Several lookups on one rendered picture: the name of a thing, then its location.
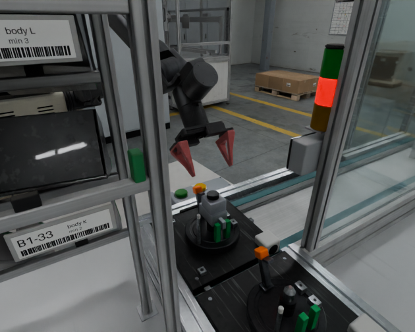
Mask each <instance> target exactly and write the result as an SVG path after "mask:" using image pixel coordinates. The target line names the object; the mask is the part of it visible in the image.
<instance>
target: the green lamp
mask: <svg viewBox="0 0 415 332"><path fill-rule="evenodd" d="M343 53H344V49H328V48H325V49H324V53H323V59H322V64H321V70H320V74H319V76H320V77H322V78H328V79H338V76H339V71H340V67H341V62H342V58H343Z"/></svg>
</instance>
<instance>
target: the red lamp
mask: <svg viewBox="0 0 415 332"><path fill-rule="evenodd" d="M336 85H337V79H328V78H322V77H319V80H318V87H317V91H316V98H315V103H316V104H318V105H322V106H326V107H332V103H333V98H334V94H335V88H336Z"/></svg>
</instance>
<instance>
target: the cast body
mask: <svg viewBox="0 0 415 332"><path fill-rule="evenodd" d="M199 212H200V214H201V215H202V216H203V217H204V219H205V220H206V221H207V222H208V223H209V224H210V225H211V226H212V227H213V226H214V224H215V223H219V224H220V225H221V228H222V229H226V221H225V219H227V210H226V199H224V197H222V195H220V193H218V191H216V190H210V191H209V192H207V194H205V195H203V196H202V203H199Z"/></svg>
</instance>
